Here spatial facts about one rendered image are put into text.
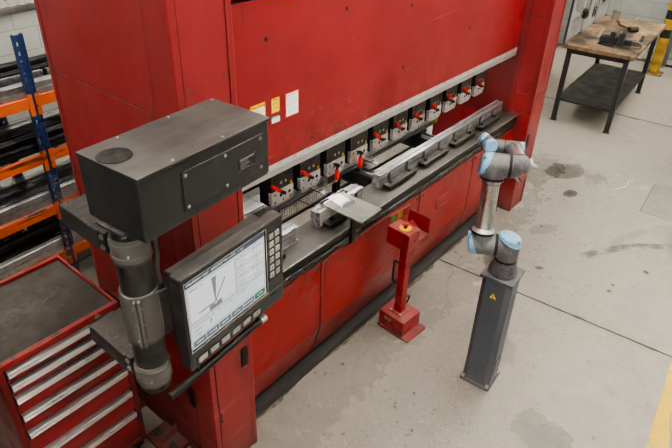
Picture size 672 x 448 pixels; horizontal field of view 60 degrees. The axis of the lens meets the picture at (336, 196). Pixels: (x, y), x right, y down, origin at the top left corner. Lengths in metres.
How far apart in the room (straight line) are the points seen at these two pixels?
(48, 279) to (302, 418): 1.49
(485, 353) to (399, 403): 0.56
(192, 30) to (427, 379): 2.46
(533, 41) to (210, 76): 3.16
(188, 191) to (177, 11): 0.57
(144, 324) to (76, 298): 0.91
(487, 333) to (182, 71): 2.19
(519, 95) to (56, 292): 3.57
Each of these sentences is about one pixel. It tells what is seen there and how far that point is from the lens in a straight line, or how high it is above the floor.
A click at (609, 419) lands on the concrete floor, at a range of 3.73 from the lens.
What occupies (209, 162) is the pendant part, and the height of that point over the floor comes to 1.90.
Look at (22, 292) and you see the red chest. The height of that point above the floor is 0.98.
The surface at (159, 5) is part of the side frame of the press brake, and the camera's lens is 1.87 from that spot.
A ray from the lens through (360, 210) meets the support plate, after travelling 3.08.
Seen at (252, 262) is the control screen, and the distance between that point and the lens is 1.90.
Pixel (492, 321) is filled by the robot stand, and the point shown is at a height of 0.50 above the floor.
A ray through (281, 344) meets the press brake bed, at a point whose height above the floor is 0.40.
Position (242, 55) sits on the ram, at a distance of 2.36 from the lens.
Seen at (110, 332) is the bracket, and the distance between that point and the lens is 2.16.
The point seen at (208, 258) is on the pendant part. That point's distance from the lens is 1.75.
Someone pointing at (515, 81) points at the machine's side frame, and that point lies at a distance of 4.82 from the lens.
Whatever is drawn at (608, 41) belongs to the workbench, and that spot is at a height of 0.94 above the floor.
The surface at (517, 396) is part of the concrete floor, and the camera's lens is 3.64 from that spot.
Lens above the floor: 2.64
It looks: 31 degrees down
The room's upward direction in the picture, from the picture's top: 2 degrees clockwise
